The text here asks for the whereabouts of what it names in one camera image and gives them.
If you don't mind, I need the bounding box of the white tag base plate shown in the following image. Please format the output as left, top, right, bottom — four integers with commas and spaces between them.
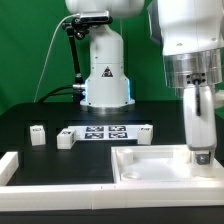
70, 125, 141, 141

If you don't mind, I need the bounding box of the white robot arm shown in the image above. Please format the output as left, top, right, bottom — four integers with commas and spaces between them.
147, 0, 224, 151

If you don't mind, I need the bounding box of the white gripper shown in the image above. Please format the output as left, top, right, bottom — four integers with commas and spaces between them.
183, 86, 217, 151

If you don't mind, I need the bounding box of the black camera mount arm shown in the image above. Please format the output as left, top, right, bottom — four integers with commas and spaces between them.
62, 16, 113, 103

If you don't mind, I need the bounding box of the white camera cable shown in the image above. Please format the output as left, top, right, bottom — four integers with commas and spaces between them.
33, 13, 81, 103

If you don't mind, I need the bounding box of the grey depth camera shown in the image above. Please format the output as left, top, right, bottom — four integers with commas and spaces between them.
80, 11, 110, 23

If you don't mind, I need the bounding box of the white U-shaped obstacle fence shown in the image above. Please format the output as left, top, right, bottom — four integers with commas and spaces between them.
0, 152, 224, 212

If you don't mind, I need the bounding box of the black cable bundle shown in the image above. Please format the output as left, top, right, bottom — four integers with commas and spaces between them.
36, 85, 81, 104

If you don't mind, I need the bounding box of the white square tabletop part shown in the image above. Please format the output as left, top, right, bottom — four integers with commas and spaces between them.
111, 145, 224, 182

